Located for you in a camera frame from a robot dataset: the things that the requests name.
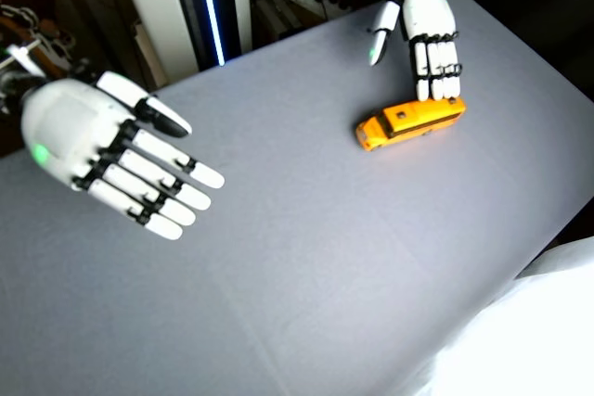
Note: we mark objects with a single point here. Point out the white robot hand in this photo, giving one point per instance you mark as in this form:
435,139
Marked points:
427,16
65,118

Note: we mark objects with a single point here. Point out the blue light strip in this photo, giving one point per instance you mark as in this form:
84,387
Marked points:
211,6

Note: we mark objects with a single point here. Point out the grey device box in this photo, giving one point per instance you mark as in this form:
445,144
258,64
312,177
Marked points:
278,16

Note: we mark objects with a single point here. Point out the yellow toy bus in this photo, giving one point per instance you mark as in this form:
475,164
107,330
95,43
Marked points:
408,124

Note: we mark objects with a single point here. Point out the white pillar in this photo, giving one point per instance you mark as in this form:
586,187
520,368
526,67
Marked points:
153,6

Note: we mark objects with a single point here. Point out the grey table cloth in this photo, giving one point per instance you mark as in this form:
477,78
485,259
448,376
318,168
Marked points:
325,229

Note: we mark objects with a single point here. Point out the brown wooden board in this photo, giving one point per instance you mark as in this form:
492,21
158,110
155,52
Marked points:
46,62

